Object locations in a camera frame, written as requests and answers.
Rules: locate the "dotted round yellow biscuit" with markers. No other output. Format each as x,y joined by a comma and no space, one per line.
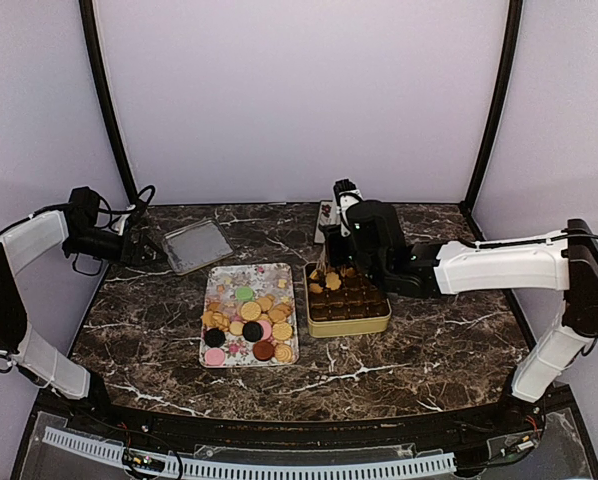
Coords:
250,311

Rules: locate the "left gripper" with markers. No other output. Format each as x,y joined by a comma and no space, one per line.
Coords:
137,250

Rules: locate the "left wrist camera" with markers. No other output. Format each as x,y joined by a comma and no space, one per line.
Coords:
126,220

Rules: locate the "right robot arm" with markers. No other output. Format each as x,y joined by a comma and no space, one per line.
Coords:
367,236

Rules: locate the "pink sandwich cookie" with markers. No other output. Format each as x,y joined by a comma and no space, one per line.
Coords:
214,357
266,329

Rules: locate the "green sandwich cookie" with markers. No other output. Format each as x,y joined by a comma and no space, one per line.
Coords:
244,294

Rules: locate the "black sandwich cookie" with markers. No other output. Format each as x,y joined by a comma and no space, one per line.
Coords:
252,331
214,337

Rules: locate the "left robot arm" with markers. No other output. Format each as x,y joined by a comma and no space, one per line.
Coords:
31,303

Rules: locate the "gold cookie tin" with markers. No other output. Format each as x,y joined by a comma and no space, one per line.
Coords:
337,306

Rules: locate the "silver tin lid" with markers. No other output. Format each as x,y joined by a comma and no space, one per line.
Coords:
196,246

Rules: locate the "swirl butter cookie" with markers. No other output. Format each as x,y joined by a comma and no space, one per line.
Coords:
284,353

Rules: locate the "floral cookie tray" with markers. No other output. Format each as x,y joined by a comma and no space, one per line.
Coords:
272,284

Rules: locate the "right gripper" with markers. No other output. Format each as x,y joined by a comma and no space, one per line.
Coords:
336,256

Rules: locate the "square floral plate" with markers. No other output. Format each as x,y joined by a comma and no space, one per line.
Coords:
328,215

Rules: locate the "brown chocolate cookie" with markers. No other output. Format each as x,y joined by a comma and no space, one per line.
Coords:
263,351

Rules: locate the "white slotted cable duct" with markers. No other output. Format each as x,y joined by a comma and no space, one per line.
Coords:
247,464

